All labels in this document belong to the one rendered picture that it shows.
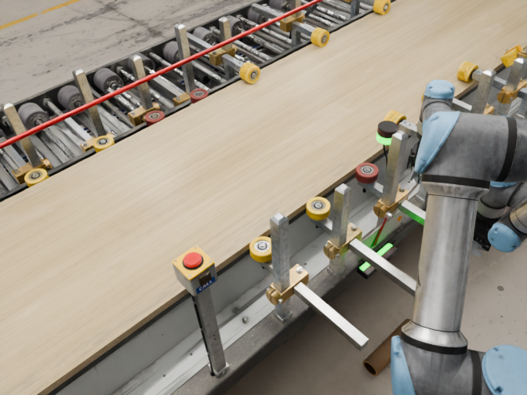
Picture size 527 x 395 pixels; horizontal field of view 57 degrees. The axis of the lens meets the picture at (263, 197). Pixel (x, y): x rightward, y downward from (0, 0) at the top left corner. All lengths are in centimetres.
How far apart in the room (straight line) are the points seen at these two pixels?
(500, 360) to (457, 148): 37
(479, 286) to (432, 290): 177
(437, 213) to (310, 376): 150
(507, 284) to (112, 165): 196
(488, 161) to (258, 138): 116
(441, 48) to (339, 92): 61
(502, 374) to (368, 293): 162
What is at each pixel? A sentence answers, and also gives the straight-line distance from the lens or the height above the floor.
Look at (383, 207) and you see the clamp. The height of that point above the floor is 87.
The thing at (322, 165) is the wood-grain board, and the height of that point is 90.
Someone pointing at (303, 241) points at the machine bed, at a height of 65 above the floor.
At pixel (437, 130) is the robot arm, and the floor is 156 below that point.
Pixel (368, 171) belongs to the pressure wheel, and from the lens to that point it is 177.
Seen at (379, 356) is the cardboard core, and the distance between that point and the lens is 228.
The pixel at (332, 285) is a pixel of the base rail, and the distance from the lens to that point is 168.
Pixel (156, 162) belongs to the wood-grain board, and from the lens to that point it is 188.
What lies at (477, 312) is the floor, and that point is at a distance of 260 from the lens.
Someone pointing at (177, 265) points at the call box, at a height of 122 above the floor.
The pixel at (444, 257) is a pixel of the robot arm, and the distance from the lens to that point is 91.
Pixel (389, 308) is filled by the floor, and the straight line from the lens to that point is 250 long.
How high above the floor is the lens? 208
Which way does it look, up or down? 45 degrees down
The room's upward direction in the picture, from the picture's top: 4 degrees counter-clockwise
